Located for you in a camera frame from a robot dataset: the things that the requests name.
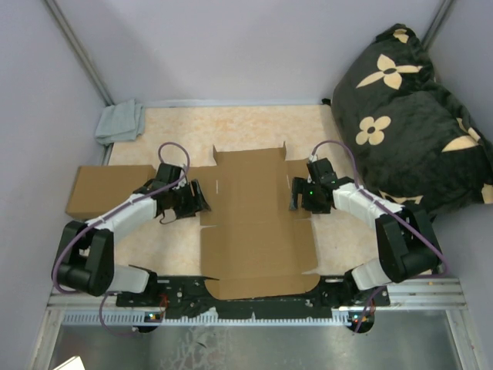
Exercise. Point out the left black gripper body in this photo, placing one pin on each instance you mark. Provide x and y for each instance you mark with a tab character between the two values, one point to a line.
183	203

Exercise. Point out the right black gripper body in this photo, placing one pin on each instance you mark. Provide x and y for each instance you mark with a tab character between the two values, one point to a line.
312	202

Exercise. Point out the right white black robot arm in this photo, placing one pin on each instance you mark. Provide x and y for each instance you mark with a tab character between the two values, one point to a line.
406	243

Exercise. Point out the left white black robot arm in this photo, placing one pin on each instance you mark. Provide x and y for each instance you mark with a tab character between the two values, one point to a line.
86	256

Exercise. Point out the small closed cardboard box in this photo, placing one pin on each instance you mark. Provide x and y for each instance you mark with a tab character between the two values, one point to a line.
98	189

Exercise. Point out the grey folded cloth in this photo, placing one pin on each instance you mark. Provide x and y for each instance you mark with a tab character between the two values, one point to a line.
123	122

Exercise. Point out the black floral pillow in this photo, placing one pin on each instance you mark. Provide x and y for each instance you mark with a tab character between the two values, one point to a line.
413	141

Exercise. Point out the white paper corner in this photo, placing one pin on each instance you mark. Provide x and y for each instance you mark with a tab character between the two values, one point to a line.
73	363

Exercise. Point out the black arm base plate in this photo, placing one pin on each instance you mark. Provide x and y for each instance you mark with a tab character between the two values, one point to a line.
187	297

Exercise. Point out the aluminium frame rail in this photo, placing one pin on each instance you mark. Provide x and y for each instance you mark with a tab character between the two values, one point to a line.
427	294

